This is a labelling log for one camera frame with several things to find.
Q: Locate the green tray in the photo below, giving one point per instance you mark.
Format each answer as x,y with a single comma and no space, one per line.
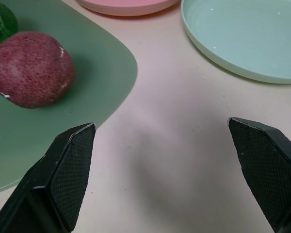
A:
70,97

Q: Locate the dark red round fruit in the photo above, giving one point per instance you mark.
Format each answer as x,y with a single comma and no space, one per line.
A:
31,70

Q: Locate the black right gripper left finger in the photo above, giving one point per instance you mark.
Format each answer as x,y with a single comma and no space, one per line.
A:
63,174

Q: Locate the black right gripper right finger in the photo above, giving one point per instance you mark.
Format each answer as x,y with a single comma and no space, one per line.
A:
269,170

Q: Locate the light blue round plate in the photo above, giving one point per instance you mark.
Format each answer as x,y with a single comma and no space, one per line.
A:
247,36

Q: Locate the green leafy vegetable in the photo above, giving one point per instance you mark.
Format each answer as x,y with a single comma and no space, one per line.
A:
1,21

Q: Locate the pink round plate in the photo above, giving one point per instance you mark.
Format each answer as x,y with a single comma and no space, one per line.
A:
126,6

